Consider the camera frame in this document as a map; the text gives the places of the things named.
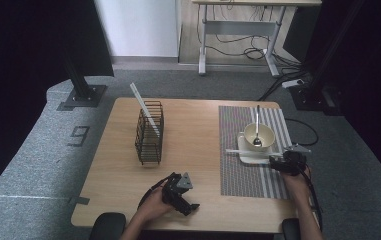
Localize white square plate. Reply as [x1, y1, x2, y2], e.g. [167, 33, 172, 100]
[237, 131, 278, 165]

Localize black stand with dark base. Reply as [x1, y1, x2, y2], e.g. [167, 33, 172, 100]
[289, 0, 367, 117]

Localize cream bowl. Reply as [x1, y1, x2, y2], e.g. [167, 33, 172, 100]
[243, 122, 276, 151]

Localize black chair armrest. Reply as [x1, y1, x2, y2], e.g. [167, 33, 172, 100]
[88, 212, 128, 240]
[281, 217, 305, 240]

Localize white-legged desk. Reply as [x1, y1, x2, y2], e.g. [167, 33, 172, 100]
[191, 0, 323, 78]

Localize person's right hand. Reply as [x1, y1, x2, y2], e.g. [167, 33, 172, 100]
[280, 165, 313, 202]

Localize white power strip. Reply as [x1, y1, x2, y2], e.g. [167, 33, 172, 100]
[281, 78, 305, 90]

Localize black floor cable loop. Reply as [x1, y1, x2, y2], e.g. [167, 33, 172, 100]
[284, 117, 320, 147]

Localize metal spoon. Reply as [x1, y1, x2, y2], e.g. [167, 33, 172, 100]
[252, 104, 263, 148]

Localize black curtain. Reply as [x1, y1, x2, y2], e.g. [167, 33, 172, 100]
[282, 0, 381, 189]
[0, 0, 115, 205]

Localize dark wire cutlery basket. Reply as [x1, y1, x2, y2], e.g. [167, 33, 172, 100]
[134, 100, 165, 166]

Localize long white stick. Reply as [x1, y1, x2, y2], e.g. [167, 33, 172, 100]
[129, 82, 162, 138]

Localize person's left hand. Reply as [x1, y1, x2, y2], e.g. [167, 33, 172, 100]
[137, 187, 176, 225]

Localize tangle of black cables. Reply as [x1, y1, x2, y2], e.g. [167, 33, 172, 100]
[196, 4, 304, 69]

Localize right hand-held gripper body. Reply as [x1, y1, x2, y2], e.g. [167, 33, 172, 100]
[282, 143, 313, 177]

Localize black stand with base plate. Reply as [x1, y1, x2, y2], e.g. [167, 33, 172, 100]
[56, 49, 109, 112]

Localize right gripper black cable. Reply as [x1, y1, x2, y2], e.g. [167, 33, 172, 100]
[297, 163, 324, 231]

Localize grey striped placemat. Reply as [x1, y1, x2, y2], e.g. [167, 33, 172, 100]
[218, 105, 300, 201]

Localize grey tape piece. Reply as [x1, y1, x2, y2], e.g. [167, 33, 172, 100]
[68, 196, 91, 206]

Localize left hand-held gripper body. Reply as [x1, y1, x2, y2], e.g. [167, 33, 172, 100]
[161, 171, 194, 207]

